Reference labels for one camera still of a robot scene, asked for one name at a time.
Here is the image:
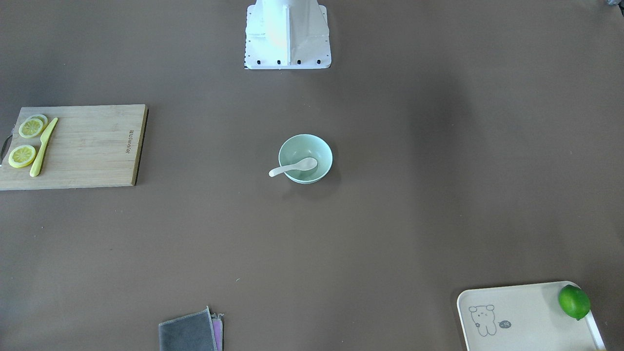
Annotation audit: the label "cream rabbit tray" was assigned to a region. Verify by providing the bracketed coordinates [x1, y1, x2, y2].
[456, 281, 606, 351]

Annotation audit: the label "stacked lemon slices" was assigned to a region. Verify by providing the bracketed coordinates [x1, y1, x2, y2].
[18, 114, 48, 138]

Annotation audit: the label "bamboo cutting board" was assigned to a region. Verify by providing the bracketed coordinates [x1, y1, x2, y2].
[0, 104, 149, 191]

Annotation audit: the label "white ceramic spoon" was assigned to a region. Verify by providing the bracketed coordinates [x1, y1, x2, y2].
[268, 157, 318, 177]

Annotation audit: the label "green lime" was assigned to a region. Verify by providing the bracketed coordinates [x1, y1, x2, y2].
[558, 284, 591, 320]

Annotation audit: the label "grey folded cloth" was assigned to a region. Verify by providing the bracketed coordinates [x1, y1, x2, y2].
[158, 307, 224, 351]

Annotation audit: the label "white camera pillar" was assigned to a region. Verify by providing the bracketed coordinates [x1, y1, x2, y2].
[244, 0, 332, 70]

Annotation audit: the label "lemon slice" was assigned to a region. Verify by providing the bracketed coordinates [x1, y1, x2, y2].
[8, 145, 37, 169]

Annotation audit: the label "yellow plastic knife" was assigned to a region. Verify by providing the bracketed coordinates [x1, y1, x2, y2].
[29, 117, 59, 177]

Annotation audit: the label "mint green bowl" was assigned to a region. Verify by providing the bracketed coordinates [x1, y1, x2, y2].
[278, 134, 333, 184]

